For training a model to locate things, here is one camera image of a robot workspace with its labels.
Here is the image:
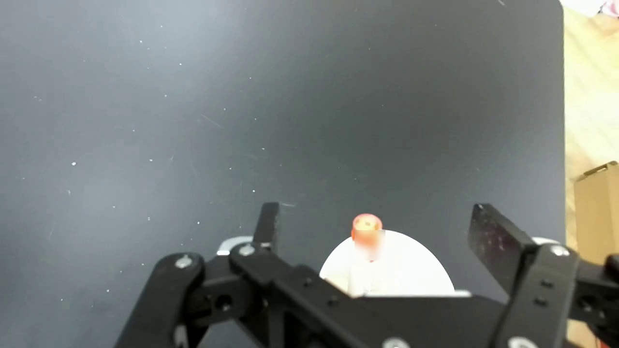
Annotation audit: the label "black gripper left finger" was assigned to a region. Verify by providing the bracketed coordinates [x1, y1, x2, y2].
[253, 203, 280, 252]

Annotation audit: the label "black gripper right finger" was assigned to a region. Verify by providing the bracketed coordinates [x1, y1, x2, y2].
[467, 203, 535, 292]

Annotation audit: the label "red marker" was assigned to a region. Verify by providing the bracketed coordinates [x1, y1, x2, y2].
[349, 213, 382, 263]

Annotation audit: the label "white paper cup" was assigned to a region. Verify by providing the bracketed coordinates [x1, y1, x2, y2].
[318, 230, 454, 298]

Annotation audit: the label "cardboard box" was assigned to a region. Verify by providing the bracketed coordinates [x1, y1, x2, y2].
[574, 161, 619, 263]

